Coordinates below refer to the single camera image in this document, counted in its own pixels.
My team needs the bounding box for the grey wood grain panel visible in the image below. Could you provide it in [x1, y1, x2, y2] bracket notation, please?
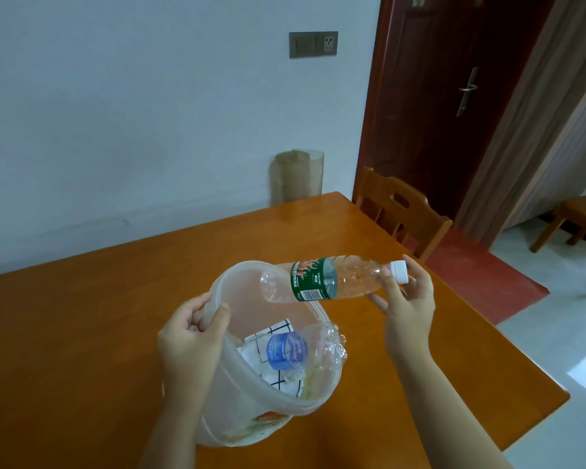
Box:
[454, 0, 586, 249]

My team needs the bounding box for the dark red door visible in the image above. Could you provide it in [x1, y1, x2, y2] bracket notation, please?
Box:
[352, 0, 557, 223]

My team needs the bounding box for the wall switch socket panel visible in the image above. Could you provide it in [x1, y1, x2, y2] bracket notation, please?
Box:
[288, 31, 339, 60]

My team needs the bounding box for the person's left hand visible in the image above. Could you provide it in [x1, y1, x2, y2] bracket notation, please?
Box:
[157, 291, 231, 406]

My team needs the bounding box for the person's right hand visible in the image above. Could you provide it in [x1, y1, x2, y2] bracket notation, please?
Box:
[369, 255, 436, 362]

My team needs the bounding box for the green label water bottle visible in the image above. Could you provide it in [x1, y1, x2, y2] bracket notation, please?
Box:
[259, 255, 410, 304]

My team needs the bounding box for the blue label water bottle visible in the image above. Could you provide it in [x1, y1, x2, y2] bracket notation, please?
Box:
[265, 322, 348, 375]

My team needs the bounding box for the wooden chair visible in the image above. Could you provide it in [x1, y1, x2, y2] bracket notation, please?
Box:
[354, 166, 454, 262]
[529, 193, 586, 298]

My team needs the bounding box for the person's right forearm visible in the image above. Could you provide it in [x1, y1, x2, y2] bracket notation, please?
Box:
[385, 348, 514, 469]

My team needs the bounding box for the metal door handle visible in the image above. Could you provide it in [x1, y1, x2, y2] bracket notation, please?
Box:
[456, 66, 479, 118]

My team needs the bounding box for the wooden table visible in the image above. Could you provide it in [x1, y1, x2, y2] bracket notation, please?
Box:
[0, 192, 571, 469]

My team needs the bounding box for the translucent plastic bucket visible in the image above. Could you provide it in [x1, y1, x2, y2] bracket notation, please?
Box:
[161, 260, 348, 448]

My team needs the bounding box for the red floor mat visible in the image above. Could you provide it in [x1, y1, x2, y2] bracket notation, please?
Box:
[402, 227, 550, 327]

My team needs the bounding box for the white black grid cloth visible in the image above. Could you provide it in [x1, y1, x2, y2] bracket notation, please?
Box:
[238, 318, 306, 399]

